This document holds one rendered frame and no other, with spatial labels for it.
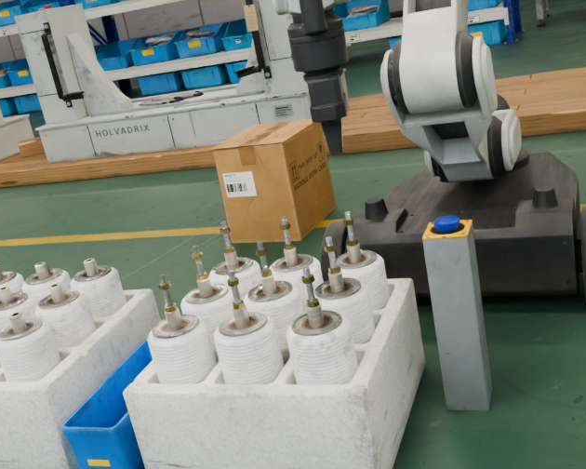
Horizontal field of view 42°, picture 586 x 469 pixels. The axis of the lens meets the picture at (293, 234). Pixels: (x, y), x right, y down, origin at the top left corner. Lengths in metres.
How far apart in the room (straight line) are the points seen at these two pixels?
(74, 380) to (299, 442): 0.45
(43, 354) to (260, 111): 2.15
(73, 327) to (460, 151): 0.89
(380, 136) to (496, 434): 2.00
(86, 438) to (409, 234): 0.74
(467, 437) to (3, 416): 0.77
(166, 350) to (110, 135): 2.63
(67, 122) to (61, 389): 2.69
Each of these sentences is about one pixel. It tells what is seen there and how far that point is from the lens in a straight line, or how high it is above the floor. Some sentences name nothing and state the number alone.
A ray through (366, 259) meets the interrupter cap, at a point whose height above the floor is 0.25.
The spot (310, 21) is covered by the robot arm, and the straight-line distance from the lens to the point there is 1.16.
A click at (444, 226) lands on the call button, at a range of 1.20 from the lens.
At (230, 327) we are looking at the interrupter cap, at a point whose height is 0.25.
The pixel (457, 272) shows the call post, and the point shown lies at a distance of 1.21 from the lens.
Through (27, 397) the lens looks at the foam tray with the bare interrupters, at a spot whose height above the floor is 0.16.
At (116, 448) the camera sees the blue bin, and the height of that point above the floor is 0.08.
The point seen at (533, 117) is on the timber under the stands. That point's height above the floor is 0.07.
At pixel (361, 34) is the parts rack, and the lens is 5.87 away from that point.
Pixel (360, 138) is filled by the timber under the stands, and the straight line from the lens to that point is 3.14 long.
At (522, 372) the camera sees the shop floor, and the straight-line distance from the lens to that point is 1.43.
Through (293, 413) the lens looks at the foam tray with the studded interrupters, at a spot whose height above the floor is 0.15.
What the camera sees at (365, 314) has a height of 0.21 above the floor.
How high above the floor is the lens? 0.73
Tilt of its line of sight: 19 degrees down
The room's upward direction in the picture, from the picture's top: 11 degrees counter-clockwise
